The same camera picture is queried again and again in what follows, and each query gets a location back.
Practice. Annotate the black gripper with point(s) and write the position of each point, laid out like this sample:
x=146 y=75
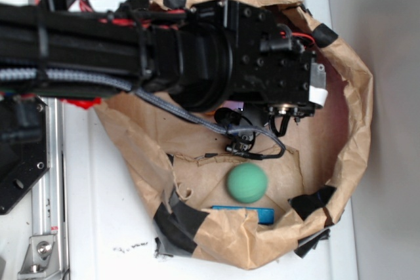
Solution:
x=253 y=59

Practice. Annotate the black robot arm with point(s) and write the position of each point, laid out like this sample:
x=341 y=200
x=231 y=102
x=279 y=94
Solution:
x=89 y=55

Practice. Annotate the green dimpled ball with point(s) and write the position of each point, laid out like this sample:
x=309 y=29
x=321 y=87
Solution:
x=247 y=183

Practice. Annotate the brown paper bag tray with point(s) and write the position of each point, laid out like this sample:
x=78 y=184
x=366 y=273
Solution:
x=179 y=169

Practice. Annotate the blue rectangular block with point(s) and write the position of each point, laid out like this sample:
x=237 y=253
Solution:
x=265 y=215

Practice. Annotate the aluminium extrusion rail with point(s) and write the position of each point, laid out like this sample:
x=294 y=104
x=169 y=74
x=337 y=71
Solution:
x=48 y=196

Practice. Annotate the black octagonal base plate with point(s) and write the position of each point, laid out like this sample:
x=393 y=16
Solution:
x=24 y=153

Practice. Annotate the silver corner bracket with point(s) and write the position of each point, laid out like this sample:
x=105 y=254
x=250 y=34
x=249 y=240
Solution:
x=41 y=260

